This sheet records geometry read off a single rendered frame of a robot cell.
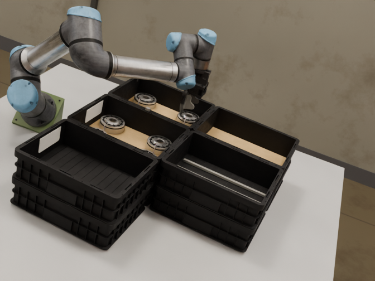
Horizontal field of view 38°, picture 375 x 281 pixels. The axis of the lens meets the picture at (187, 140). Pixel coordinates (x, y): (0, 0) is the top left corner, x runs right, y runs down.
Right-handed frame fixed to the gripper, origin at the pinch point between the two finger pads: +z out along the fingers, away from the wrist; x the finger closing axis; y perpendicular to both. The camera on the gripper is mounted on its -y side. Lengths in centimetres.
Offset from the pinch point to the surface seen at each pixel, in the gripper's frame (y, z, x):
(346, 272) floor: 105, 94, 64
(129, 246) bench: 8, 24, -64
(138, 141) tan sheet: -9.8, 11.3, -20.0
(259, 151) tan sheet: 36.4, 11.3, 9.2
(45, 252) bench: -13, 24, -82
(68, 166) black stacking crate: -23, 11, -53
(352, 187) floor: 104, 94, 165
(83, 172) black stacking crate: -17, 11, -52
